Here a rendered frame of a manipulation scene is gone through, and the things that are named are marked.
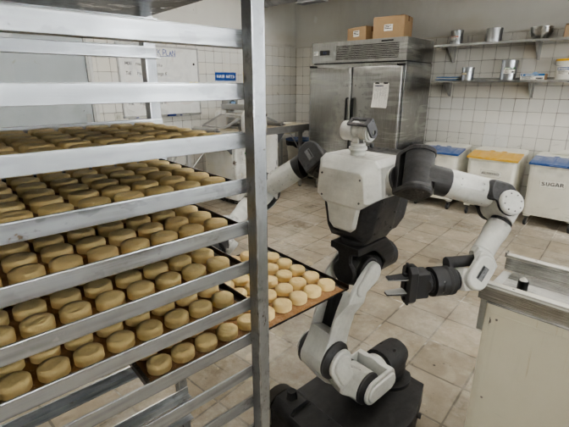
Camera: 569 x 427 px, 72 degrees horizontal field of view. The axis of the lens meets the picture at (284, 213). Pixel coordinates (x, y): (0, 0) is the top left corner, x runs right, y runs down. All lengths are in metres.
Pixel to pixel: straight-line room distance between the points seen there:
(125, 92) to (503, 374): 1.39
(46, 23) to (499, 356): 1.47
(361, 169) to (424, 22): 4.91
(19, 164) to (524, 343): 1.39
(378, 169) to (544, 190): 3.90
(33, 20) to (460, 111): 5.50
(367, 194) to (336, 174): 0.13
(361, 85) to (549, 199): 2.52
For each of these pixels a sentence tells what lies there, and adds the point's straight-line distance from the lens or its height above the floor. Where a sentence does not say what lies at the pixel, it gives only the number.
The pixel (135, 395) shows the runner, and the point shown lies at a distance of 0.85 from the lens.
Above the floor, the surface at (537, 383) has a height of 0.63.
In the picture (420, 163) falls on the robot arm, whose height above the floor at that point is 1.29.
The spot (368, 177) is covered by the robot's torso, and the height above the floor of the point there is 1.23.
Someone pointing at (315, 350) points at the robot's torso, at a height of 0.59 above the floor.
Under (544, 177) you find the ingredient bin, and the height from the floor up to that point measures 0.57.
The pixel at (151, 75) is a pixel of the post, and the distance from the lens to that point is 1.14.
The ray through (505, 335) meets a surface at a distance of 1.50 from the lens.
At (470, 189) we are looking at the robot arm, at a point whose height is 1.21.
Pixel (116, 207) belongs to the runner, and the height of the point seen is 1.33.
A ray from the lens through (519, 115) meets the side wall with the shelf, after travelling 5.68.
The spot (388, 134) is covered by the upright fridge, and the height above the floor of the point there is 0.91.
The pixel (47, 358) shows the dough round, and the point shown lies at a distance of 0.83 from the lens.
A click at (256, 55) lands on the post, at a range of 0.75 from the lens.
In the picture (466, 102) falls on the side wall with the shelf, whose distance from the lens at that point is 5.82.
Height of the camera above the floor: 1.51
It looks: 18 degrees down
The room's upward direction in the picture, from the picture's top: straight up
